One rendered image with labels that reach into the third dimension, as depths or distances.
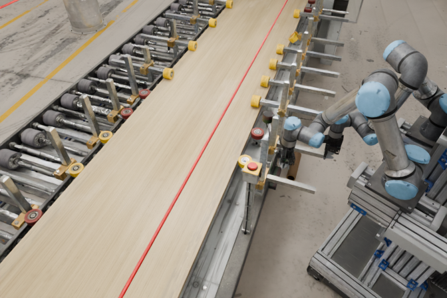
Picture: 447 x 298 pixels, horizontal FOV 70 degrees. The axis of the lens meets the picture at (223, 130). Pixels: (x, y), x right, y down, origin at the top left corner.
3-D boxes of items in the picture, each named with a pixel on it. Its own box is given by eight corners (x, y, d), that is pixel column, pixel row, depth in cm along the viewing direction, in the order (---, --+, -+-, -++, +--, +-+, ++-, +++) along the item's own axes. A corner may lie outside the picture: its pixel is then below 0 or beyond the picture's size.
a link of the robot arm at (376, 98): (426, 181, 138) (394, 67, 119) (419, 205, 129) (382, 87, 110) (396, 179, 146) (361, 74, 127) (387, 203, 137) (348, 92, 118)
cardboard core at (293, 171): (302, 152, 300) (296, 176, 279) (300, 157, 305) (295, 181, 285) (293, 150, 302) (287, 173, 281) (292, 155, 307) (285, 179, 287)
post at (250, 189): (251, 227, 175) (257, 174, 144) (249, 235, 172) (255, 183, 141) (243, 224, 176) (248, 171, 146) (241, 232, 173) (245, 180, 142)
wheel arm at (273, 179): (314, 191, 183) (316, 186, 180) (314, 195, 181) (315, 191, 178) (241, 170, 194) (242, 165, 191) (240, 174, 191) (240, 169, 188)
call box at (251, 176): (261, 174, 145) (262, 163, 140) (257, 186, 141) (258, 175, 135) (246, 170, 147) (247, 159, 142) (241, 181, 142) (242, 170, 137)
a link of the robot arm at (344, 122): (352, 117, 169) (338, 120, 167) (347, 132, 176) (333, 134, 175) (345, 108, 174) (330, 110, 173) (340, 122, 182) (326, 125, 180)
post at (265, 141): (262, 191, 194) (270, 135, 161) (261, 196, 192) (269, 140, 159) (257, 190, 195) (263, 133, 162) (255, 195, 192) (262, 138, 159)
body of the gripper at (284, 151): (279, 165, 168) (282, 150, 159) (277, 153, 174) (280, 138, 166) (294, 165, 168) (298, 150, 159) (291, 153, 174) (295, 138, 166)
